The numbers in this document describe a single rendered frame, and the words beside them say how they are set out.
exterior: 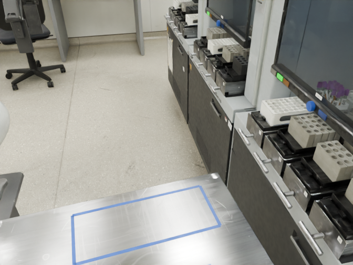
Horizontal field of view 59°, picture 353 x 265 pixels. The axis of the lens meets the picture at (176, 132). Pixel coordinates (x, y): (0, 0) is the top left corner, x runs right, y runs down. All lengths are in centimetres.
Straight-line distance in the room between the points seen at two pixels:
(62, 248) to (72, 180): 143
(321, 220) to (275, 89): 53
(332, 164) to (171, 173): 134
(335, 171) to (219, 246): 39
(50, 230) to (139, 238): 22
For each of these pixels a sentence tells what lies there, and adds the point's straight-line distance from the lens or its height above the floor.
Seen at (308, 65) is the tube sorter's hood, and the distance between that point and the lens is 101.
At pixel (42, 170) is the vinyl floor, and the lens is 235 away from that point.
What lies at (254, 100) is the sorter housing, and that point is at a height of 77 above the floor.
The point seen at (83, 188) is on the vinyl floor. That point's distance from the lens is 212.
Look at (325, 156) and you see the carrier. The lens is 98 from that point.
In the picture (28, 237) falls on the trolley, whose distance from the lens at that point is 84.
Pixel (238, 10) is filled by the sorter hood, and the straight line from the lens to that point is 149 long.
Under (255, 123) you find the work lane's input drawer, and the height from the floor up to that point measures 80.
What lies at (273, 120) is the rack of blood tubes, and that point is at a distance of 114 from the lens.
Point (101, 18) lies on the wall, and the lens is 452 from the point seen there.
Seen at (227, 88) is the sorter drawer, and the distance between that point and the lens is 146.
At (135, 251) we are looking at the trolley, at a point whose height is 82.
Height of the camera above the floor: 143
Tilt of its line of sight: 35 degrees down
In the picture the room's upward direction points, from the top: 1 degrees counter-clockwise
